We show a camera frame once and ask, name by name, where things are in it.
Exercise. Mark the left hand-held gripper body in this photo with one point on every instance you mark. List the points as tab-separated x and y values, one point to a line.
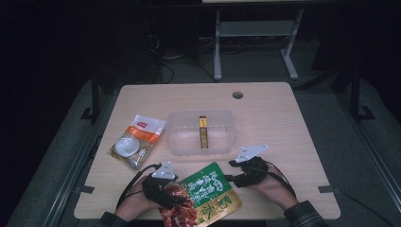
157	189

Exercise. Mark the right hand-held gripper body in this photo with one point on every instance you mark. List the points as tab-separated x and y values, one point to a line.
253	173

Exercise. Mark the green and red snack packet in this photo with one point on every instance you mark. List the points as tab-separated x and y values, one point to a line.
208	192

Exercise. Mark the clear plastic container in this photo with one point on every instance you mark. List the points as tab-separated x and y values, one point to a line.
186	138

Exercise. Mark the pink box with gold edge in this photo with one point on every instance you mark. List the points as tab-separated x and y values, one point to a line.
203	134

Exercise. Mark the person's left hand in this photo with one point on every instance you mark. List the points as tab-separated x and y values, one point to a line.
135	201

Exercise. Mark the person's right hand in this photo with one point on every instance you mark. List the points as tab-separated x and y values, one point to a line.
277	187

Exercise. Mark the white and orange snack packet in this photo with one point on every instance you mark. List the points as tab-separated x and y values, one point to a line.
138	137

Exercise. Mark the grey tape strip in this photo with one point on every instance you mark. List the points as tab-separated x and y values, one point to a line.
327	189
85	189

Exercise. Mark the black metal stand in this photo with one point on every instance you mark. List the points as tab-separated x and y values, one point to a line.
355	94
95	101

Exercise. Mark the white metal stand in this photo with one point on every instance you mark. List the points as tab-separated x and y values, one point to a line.
255	29

